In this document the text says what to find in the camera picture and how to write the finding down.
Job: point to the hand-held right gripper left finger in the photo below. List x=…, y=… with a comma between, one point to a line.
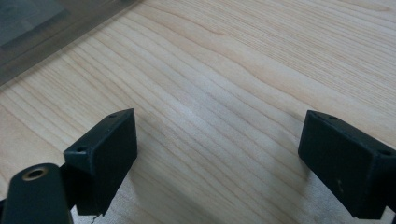
x=104, y=161

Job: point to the translucent grey plastic container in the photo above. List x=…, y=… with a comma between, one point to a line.
x=81, y=21

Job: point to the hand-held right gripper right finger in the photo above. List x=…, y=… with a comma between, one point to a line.
x=347, y=165

